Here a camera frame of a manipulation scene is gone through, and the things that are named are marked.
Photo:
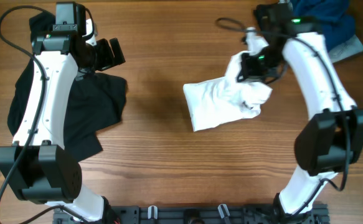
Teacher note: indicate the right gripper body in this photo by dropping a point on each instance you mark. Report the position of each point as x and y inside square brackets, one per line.
[262, 66]

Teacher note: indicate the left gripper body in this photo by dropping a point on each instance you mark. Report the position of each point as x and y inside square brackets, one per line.
[101, 55]

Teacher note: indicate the white polo shirt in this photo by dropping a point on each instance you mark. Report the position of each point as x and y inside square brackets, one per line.
[223, 100]

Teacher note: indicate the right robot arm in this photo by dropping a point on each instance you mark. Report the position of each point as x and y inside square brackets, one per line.
[333, 138]

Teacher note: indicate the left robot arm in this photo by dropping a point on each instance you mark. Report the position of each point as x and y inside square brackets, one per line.
[36, 165]

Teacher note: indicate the black garment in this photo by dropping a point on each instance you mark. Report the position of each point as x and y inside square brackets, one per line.
[95, 102]

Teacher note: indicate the navy blue garment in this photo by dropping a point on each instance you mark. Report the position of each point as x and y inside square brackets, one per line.
[337, 26]

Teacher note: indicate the light blue denim garment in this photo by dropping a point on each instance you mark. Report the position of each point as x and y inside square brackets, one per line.
[345, 50]

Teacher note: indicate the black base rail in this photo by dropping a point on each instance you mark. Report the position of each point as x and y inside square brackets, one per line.
[249, 214]

